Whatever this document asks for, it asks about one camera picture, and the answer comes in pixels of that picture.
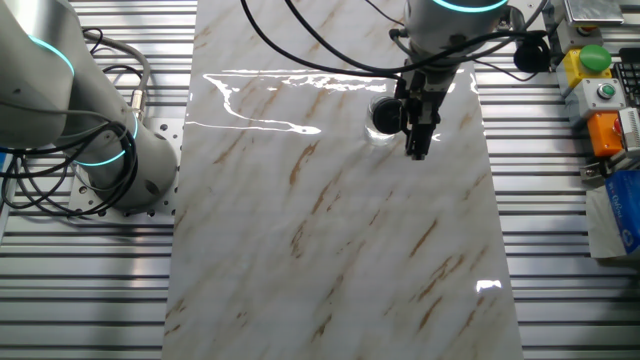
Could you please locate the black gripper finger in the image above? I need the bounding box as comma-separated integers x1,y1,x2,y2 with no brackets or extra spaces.
419,122,437,160
403,124,422,162

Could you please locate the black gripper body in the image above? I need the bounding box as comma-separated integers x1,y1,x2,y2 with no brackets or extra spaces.
393,68,454,130

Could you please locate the small clear glass jar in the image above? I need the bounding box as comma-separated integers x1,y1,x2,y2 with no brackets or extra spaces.
363,94,402,148

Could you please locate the white marble pattern mat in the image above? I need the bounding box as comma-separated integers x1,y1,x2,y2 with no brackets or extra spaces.
160,0,525,360

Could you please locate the yellow box green mushroom button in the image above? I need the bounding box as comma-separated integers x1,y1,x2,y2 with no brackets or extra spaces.
555,43,614,99

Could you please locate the grey box red button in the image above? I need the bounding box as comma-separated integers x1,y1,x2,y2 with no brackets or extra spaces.
555,19,604,54

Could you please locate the grey box small green button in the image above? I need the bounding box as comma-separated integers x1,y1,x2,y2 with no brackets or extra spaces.
569,77,628,129

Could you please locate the orange button box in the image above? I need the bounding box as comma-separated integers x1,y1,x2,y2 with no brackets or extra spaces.
586,110,626,159

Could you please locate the shiny metal plate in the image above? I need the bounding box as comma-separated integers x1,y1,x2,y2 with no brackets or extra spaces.
563,0,626,28

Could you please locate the black keyboard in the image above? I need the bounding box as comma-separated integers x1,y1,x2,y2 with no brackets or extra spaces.
612,47,640,109

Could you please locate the blue tissue pack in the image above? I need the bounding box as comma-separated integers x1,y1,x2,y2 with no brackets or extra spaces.
585,169,640,261

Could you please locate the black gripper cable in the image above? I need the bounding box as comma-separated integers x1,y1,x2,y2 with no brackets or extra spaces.
239,0,402,80

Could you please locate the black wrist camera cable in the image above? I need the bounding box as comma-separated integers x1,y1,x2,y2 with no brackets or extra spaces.
283,0,550,74

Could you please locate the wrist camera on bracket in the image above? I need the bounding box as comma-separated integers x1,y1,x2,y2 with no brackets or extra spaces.
513,34,552,75

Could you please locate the small silver metal bracket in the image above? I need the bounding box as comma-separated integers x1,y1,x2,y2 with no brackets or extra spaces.
578,148,624,182

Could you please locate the silver ribbed camera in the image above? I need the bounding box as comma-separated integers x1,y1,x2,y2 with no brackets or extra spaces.
617,106,640,152

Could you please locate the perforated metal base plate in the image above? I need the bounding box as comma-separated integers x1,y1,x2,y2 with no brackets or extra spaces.
67,117,187,219

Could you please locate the thick grey cable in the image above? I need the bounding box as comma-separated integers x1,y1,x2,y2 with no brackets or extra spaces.
83,33,152,122

